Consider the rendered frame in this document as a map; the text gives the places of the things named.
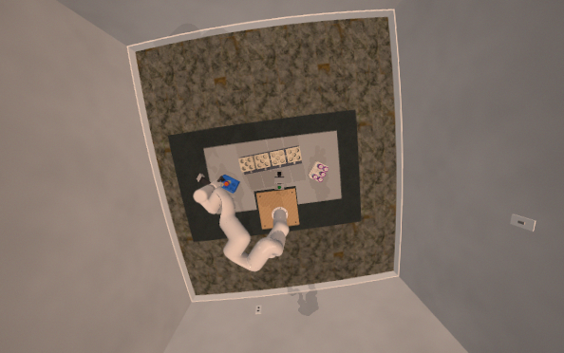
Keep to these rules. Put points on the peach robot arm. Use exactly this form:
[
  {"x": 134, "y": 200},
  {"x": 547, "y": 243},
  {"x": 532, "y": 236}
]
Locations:
[{"x": 212, "y": 199}]

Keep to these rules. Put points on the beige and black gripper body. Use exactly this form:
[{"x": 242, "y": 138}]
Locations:
[{"x": 217, "y": 184}]

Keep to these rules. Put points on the blue tube rack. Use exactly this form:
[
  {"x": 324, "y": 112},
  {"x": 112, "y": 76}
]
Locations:
[{"x": 233, "y": 185}]

